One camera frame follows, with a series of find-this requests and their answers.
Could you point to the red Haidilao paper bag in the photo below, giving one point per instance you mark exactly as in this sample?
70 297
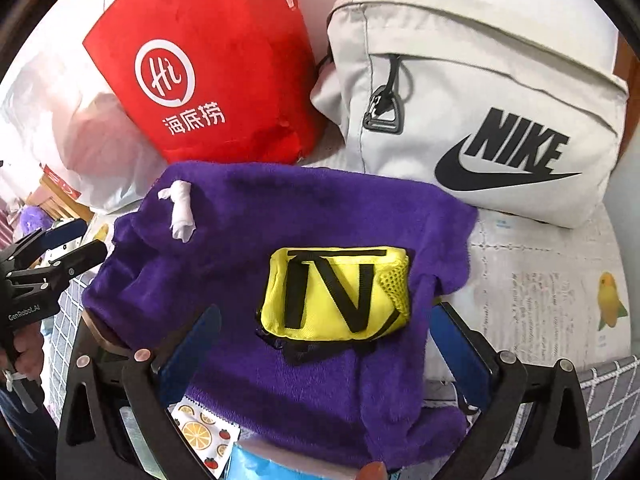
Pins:
212 80

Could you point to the blue tissue pack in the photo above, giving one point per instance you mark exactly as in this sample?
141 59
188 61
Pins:
258 459

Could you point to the beige Nike waist bag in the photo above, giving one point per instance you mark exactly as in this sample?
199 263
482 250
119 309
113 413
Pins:
491 107

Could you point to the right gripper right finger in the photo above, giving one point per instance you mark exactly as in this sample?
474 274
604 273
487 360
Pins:
469 357

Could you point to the purple fleece blanket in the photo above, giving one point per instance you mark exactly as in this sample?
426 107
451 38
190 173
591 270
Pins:
357 407

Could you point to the person's left hand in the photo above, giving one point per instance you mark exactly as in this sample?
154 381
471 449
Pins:
28 342

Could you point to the white Miniso plastic bag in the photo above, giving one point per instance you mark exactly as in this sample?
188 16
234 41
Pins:
80 134

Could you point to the newspaper print pillow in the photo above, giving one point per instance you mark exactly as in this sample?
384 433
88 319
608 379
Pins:
533 289

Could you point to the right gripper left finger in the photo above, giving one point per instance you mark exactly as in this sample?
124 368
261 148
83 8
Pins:
184 351

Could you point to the yellow black pouch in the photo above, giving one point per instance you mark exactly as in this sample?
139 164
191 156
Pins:
322 301

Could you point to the fruit print wet wipe packet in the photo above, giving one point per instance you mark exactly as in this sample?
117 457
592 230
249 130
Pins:
211 437

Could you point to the white knotted cloth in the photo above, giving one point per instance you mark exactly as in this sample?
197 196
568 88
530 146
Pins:
182 223

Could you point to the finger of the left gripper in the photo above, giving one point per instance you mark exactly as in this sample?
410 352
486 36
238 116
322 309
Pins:
77 262
32 246

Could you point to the purple plush toy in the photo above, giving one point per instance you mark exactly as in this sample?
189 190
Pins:
31 218

